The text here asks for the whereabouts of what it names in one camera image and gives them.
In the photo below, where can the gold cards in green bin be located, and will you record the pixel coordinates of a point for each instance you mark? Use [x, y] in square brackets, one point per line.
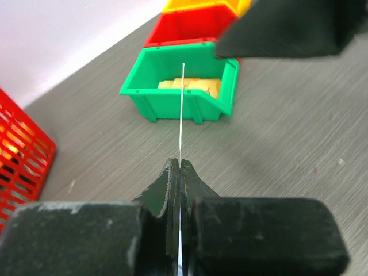
[209, 86]

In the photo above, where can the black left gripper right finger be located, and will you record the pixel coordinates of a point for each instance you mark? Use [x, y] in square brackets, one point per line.
[256, 236]

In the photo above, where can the yellow plastic bin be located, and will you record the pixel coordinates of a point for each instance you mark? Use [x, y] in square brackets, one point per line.
[238, 7]

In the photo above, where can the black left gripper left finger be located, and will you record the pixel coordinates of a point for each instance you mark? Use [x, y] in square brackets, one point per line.
[139, 237]

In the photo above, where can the green plastic bin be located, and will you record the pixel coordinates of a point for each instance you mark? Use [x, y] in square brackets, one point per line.
[157, 64]

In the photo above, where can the red plastic shopping basket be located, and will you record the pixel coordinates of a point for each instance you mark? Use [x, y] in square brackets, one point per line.
[27, 154]

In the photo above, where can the thin card seen edge-on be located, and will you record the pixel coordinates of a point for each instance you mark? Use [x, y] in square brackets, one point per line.
[181, 112]

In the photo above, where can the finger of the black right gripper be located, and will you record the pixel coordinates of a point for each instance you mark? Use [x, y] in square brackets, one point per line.
[294, 30]

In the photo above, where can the red plastic bin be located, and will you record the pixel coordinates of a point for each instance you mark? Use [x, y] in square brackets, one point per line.
[191, 26]

